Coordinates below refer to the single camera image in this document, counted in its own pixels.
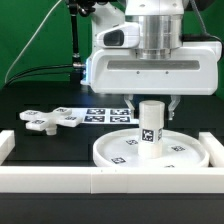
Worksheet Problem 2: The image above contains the white left fence bar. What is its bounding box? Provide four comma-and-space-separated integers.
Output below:
0, 130, 15, 166

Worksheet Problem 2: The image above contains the white cross-shaped table base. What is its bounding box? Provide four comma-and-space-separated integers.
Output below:
19, 107, 82, 136

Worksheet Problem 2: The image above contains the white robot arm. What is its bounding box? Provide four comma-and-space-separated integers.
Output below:
81, 0, 223, 116

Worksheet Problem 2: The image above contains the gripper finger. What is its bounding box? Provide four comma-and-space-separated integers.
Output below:
124, 94, 135, 118
168, 95, 181, 120

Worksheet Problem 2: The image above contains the black cable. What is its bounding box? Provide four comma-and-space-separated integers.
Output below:
2, 64, 75, 88

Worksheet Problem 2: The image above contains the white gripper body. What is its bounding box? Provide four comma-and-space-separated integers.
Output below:
89, 22, 222, 95

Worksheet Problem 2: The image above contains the white cable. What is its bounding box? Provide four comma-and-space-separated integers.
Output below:
3, 0, 64, 84

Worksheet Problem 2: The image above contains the white front fence bar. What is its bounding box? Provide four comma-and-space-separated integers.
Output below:
0, 166, 224, 194

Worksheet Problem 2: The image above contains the white round table top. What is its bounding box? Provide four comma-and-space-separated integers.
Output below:
93, 128, 209, 168

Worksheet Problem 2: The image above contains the white marker sheet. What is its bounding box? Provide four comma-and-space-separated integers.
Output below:
72, 108, 139, 124

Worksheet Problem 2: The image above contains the white fence bar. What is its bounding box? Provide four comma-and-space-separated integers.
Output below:
0, 166, 224, 194
199, 132, 224, 168
0, 130, 15, 166

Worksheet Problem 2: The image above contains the white right fence bar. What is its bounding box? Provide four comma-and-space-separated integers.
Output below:
199, 132, 224, 168

